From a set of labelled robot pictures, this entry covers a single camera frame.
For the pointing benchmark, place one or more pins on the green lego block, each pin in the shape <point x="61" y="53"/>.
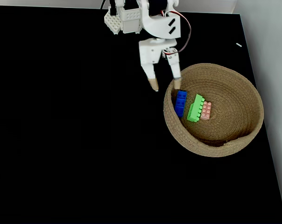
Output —
<point x="195" y="109"/>

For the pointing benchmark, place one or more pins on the small white strip piece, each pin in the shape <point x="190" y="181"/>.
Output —
<point x="238" y="44"/>

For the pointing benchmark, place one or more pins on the pink lego block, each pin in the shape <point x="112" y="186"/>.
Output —
<point x="206" y="110"/>

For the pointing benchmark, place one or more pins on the blue lego block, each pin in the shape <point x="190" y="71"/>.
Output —
<point x="180" y="102"/>

